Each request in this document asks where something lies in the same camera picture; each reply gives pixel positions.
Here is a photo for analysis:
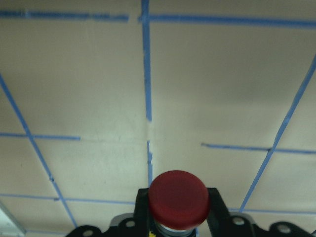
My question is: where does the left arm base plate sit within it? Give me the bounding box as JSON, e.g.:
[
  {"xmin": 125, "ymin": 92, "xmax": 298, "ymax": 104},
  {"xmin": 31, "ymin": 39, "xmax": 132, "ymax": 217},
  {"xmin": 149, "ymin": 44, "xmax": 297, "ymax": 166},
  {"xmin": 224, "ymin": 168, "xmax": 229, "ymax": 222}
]
[{"xmin": 0, "ymin": 202, "xmax": 26, "ymax": 237}]

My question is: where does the red emergency stop button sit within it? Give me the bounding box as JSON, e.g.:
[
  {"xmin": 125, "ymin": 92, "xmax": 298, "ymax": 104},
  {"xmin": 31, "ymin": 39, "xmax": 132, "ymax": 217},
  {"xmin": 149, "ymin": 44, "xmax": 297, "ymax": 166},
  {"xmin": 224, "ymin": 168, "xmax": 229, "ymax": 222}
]
[{"xmin": 148, "ymin": 170, "xmax": 210, "ymax": 236}]

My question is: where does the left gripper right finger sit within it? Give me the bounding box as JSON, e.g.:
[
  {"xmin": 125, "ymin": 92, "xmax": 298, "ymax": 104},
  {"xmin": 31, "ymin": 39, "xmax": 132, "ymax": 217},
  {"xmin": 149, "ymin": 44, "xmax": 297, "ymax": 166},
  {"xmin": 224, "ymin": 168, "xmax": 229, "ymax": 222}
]
[{"xmin": 206, "ymin": 188, "xmax": 231, "ymax": 237}]

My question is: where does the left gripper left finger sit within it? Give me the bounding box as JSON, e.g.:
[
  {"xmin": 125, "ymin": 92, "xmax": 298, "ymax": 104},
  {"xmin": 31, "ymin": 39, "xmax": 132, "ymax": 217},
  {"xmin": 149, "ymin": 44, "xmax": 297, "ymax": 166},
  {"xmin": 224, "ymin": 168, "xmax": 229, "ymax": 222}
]
[{"xmin": 133, "ymin": 188, "xmax": 150, "ymax": 237}]

